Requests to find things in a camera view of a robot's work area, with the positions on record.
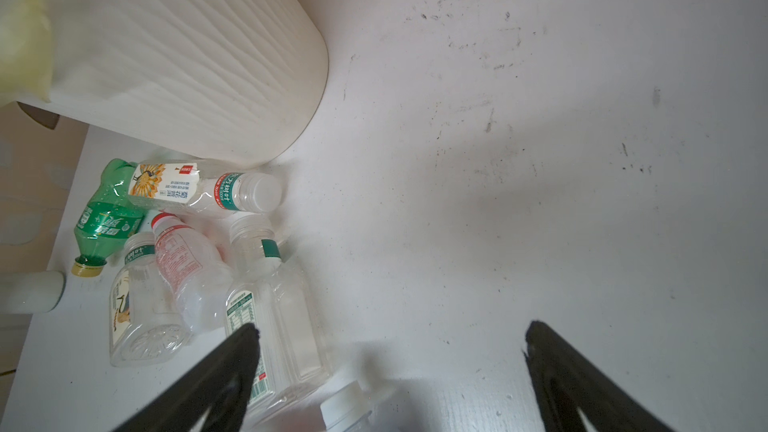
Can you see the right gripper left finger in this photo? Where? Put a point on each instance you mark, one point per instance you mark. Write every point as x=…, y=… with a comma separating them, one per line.
x=214, y=393

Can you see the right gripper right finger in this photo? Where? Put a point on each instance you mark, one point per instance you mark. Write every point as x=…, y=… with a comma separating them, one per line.
x=571, y=391

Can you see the blue label bottle front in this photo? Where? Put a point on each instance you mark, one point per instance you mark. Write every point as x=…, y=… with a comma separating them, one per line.
x=348, y=410

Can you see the white ribbed waste bin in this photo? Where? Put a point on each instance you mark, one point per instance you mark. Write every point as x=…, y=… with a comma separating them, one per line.
x=232, y=80

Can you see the yellow plastic bin liner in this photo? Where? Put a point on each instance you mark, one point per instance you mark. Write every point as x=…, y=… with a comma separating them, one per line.
x=26, y=50

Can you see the green label clear bottle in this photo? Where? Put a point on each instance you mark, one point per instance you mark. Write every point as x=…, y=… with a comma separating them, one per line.
x=274, y=295

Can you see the green cap square bottle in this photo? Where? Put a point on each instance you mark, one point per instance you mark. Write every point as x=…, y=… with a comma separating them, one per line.
x=145, y=327

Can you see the pink label clear bottle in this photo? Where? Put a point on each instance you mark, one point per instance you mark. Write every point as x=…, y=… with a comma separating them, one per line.
x=192, y=266

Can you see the orange label clear bottle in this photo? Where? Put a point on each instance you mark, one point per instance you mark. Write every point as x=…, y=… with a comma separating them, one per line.
x=205, y=188

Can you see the green soda bottle upper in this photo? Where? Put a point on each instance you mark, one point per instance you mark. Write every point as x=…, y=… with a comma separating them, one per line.
x=108, y=220

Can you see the white cylinder at edge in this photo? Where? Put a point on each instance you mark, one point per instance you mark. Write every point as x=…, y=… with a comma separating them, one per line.
x=31, y=293

